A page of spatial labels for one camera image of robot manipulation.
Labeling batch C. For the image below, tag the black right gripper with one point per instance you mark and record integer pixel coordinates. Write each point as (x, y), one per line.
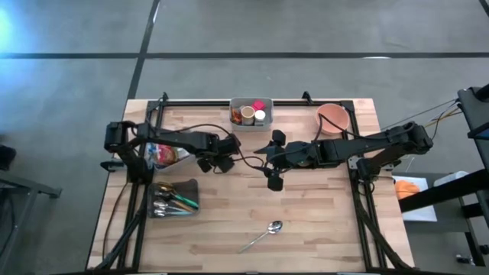
(302, 154)

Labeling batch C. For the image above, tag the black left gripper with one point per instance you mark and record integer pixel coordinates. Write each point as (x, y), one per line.
(221, 147)

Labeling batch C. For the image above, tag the dark brown plastic tray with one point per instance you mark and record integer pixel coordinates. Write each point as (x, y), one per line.
(191, 187)

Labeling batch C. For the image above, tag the spice jar with white lid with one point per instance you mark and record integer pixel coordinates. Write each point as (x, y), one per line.
(260, 115)

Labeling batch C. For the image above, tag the small glass jar orange label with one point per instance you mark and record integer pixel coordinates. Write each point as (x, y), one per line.
(237, 120)

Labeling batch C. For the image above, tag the spice jar with tan lid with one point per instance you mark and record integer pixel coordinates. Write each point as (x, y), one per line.
(248, 113)

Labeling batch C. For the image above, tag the dark brown spice jar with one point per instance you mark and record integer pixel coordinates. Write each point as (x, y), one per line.
(234, 112)

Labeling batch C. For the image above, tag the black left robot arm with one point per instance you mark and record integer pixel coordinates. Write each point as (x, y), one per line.
(168, 139)

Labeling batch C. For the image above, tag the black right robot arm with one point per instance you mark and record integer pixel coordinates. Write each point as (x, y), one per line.
(374, 145)

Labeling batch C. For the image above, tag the white plastic storage bin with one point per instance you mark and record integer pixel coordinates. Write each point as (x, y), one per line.
(179, 164)
(267, 122)

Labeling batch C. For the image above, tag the plain all-metal spoon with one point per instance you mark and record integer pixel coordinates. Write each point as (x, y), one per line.
(274, 227)

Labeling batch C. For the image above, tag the black table clamp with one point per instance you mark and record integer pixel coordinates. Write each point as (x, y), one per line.
(306, 95)
(165, 96)

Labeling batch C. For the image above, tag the salmon pink bowl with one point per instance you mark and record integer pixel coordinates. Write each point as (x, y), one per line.
(334, 114)

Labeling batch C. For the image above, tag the orange fabric item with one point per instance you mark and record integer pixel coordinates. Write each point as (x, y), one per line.
(406, 189)

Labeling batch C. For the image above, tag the white paper sheet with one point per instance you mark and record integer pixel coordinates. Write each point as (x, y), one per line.
(420, 214)

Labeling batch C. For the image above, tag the black overhead beam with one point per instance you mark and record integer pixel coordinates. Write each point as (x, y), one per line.
(439, 193)

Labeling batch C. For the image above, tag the white plastic container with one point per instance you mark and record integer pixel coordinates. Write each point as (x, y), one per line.
(451, 178)

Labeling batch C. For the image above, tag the grey metal stand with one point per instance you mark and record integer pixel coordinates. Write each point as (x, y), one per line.
(23, 183)

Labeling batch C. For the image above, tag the black desk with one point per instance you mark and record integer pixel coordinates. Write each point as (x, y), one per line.
(475, 114)

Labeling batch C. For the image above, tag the silver metal bracket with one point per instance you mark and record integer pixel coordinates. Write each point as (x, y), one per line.
(353, 162)

